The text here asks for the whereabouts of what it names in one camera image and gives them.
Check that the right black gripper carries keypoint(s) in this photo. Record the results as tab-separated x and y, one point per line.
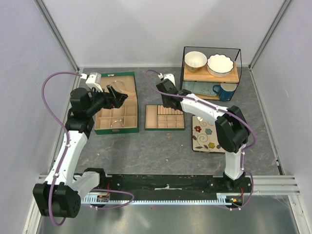
165	104

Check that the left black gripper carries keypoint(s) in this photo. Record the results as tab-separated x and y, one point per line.
113	99

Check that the silver pearl bangle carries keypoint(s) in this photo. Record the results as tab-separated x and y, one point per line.
119	123

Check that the green jewelry tray insert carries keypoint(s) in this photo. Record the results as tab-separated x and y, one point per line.
160	118

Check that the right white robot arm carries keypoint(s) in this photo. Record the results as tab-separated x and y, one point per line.
231	128

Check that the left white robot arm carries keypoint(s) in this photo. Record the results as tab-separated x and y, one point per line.
60	195

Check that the green jewelry box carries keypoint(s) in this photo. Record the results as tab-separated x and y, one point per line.
123	82

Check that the cream floral bowl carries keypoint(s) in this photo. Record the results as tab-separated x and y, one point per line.
195	61

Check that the light blue rectangular plate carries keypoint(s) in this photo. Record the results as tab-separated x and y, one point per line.
202	88

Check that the white scalloped bowl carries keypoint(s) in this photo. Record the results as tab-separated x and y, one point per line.
219	65

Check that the blue enamel mug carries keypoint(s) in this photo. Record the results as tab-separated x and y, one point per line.
225	91

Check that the square floral plate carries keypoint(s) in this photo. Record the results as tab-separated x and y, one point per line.
204	137

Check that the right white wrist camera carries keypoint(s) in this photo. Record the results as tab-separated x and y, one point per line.
169	77

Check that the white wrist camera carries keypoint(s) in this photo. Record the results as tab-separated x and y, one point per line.
92	81
169	77

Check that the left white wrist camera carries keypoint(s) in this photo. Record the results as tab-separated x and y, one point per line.
92	81

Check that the black wire shelf rack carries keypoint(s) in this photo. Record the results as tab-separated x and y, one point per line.
206	71

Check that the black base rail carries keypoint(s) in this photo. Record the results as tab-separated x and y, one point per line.
209	183

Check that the grey cable duct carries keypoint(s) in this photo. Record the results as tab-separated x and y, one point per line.
98	199

